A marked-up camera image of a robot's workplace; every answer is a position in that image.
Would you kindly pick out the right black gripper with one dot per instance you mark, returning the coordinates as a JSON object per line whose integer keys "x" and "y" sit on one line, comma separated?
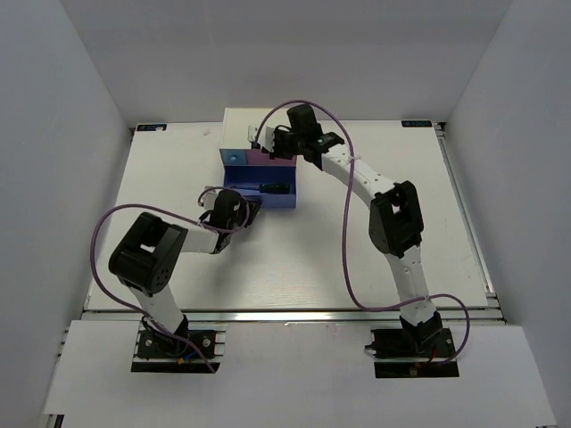
{"x": 277, "y": 154}

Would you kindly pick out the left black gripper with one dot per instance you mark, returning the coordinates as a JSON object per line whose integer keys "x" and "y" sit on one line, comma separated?
{"x": 253, "y": 206}

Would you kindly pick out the purple-blue wide drawer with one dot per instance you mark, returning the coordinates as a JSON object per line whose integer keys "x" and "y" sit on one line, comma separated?
{"x": 250, "y": 175}

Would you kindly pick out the green handled screwdriver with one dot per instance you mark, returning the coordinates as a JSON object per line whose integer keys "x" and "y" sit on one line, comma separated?
{"x": 272, "y": 188}

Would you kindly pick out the pink drawer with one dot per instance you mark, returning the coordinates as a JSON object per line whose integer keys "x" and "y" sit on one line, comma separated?
{"x": 257, "y": 158}

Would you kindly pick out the light blue small drawer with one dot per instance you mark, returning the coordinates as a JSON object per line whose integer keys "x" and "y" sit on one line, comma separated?
{"x": 233, "y": 157}

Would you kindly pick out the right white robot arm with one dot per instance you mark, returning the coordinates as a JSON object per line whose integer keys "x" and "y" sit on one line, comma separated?
{"x": 395, "y": 224}

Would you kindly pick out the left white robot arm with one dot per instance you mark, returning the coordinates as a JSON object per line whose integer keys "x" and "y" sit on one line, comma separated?
{"x": 146, "y": 256}

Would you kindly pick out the white drawer cabinet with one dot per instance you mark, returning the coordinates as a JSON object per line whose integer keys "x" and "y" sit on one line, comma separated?
{"x": 236, "y": 124}

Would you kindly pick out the blue label sticker right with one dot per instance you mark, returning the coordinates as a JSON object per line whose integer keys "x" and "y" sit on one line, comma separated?
{"x": 413, "y": 123}

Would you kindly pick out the blue label sticker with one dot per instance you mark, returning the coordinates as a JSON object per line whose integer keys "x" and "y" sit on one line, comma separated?
{"x": 413, "y": 123}
{"x": 151, "y": 127}

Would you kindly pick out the blue label sticker left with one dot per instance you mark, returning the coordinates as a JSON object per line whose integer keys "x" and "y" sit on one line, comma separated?
{"x": 151, "y": 127}

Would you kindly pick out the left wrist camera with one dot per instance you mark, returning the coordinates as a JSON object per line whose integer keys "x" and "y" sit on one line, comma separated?
{"x": 207, "y": 197}

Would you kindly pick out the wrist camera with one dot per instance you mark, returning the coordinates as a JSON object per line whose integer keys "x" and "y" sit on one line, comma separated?
{"x": 261, "y": 140}
{"x": 207, "y": 197}

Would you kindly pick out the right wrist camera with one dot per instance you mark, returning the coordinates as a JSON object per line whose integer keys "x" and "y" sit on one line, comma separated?
{"x": 261, "y": 140}

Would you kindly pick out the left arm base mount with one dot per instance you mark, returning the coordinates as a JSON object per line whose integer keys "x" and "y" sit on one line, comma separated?
{"x": 157, "y": 353}

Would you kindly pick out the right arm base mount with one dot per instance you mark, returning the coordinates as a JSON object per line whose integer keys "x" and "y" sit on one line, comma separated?
{"x": 395, "y": 357}

